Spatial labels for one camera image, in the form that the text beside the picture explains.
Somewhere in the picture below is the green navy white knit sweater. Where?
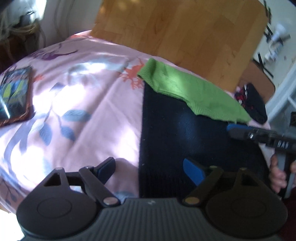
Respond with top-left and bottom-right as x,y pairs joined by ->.
138,58 -> 270,199

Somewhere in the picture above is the person's right hand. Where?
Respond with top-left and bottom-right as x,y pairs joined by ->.
269,154 -> 287,193

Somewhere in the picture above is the black red patterned folded garment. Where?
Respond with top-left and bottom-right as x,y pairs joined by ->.
234,83 -> 267,125

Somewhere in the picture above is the brown perforated cushion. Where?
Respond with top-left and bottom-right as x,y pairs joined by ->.
238,60 -> 275,104

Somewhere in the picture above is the pink printed bed sheet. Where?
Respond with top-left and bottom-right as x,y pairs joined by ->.
1,36 -> 150,212

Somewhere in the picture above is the wood grain headboard panel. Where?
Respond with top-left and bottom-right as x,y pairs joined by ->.
91,0 -> 267,91

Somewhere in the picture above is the dark patterned book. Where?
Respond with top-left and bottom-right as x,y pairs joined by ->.
1,66 -> 33,126

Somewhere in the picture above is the white wall lamp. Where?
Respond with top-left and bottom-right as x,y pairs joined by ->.
264,23 -> 291,63

